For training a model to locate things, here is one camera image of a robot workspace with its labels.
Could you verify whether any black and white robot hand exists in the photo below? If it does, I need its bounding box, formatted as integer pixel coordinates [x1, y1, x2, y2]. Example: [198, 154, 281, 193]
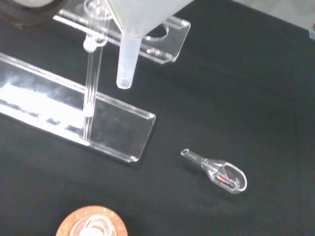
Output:
[0, 0, 65, 30]

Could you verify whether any clear acrylic funnel stand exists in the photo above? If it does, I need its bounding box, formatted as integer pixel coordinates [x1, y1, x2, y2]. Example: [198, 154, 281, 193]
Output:
[0, 0, 191, 163]

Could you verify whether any clear glass weighing funnel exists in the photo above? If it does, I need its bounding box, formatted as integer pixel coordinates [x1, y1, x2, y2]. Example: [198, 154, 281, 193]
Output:
[181, 148, 248, 195]

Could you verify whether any clear round-bottom glass flask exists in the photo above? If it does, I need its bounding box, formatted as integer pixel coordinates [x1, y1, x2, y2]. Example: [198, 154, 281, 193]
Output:
[71, 214, 116, 236]

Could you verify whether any brown cork ring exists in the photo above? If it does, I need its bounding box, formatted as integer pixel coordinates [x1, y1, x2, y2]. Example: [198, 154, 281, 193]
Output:
[55, 205, 129, 236]

